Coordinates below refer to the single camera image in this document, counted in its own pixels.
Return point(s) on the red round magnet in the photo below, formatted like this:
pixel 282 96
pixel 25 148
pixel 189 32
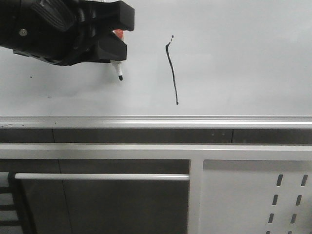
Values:
pixel 119 33

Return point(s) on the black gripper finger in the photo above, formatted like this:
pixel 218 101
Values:
pixel 110 15
pixel 102 44

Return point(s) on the white metal stand frame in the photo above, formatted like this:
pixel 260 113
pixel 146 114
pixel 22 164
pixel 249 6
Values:
pixel 196 154

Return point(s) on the black slatted chair back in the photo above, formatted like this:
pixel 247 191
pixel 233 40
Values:
pixel 13 212

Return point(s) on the white perforated metal panel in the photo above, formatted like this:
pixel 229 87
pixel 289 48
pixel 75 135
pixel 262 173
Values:
pixel 256 197

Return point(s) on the large white whiteboard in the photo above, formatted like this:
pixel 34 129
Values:
pixel 191 63

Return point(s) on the white whiteboard marker pen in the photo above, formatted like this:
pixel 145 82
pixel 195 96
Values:
pixel 118 68

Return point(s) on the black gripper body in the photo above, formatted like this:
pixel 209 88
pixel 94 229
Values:
pixel 53 31

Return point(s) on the white horizontal rod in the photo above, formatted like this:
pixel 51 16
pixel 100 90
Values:
pixel 158 177

